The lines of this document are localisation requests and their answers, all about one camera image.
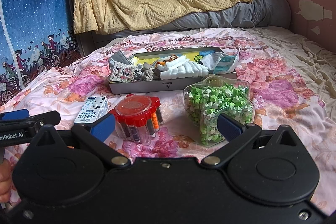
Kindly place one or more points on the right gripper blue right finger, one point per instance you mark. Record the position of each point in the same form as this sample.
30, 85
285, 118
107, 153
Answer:
239, 136

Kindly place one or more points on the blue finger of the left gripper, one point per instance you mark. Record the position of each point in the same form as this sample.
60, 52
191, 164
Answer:
14, 115
51, 117

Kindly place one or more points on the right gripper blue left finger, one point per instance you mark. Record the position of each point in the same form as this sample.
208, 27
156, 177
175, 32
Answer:
93, 136

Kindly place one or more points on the grey face mask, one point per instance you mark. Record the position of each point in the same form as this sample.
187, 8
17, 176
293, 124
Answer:
120, 57

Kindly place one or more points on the white quilted baby cloth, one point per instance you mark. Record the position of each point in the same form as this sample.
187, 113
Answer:
188, 69

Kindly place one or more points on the grey beige sock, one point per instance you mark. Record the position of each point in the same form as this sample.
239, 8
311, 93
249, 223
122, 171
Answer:
149, 73

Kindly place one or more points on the orange cloth piece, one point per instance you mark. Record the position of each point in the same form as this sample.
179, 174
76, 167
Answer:
164, 60

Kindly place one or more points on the striped pastel cloth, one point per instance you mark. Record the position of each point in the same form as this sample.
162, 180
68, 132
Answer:
172, 63

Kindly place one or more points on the person's left hand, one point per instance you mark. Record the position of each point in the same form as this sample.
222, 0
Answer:
5, 181

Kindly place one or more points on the small blue white milk carton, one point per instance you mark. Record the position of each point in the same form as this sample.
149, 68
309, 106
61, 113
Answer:
93, 109

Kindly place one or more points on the red lid tube container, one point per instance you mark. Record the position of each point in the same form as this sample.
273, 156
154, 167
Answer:
138, 118

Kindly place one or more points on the clear jar of green stars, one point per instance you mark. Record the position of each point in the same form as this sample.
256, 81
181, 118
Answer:
205, 101

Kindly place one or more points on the floral pink bed sheet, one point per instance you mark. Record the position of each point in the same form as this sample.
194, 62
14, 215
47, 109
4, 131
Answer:
292, 81

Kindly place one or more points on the blue bicycle print curtain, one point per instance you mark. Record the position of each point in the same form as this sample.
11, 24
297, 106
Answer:
36, 35

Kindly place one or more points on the shallow tray with cartoon print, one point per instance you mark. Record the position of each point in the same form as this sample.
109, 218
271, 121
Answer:
137, 59

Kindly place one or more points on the grey rolled duvet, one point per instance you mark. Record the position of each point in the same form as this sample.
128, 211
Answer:
258, 13

